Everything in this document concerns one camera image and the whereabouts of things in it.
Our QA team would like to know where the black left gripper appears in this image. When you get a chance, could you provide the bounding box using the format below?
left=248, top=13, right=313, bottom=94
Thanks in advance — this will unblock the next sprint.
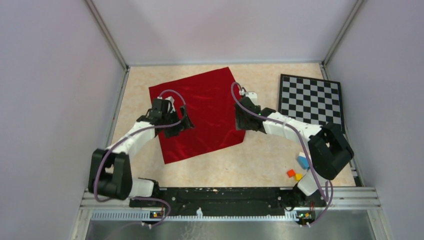
left=162, top=105, right=195, bottom=138

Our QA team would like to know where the red cloth napkin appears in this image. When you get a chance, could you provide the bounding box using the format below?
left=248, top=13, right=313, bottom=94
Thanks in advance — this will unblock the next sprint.
left=149, top=67, right=246, bottom=164

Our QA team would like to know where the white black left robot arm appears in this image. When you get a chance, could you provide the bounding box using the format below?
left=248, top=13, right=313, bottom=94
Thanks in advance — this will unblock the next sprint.
left=88, top=97, right=194, bottom=207

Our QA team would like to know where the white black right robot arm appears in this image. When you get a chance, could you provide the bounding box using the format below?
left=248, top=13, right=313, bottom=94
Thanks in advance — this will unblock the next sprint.
left=234, top=96, right=354, bottom=206

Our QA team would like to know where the orange block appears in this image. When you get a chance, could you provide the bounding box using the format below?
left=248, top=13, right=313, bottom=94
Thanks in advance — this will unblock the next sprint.
left=286, top=169, right=296, bottom=178

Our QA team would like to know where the blue block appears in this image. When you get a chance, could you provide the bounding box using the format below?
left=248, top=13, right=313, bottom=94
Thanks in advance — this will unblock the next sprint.
left=296, top=155, right=310, bottom=170

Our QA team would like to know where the black and white chessboard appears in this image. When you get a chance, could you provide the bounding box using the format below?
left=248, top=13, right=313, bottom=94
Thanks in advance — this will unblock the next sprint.
left=277, top=74, right=346, bottom=134

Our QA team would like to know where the yellow block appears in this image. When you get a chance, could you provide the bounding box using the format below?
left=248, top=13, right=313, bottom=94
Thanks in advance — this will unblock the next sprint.
left=294, top=173, right=303, bottom=182

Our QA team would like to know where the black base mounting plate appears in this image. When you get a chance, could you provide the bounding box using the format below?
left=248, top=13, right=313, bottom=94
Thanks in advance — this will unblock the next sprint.
left=129, top=187, right=326, bottom=217

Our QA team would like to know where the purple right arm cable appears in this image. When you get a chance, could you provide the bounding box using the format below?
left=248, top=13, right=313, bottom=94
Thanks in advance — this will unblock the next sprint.
left=230, top=81, right=334, bottom=228

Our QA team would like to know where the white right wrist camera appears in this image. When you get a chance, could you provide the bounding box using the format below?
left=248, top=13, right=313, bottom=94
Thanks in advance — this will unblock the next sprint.
left=239, top=87, right=258, bottom=105

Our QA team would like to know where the aluminium frame rail front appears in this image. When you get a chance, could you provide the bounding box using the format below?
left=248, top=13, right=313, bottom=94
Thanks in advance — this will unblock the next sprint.
left=80, top=187, right=381, bottom=225

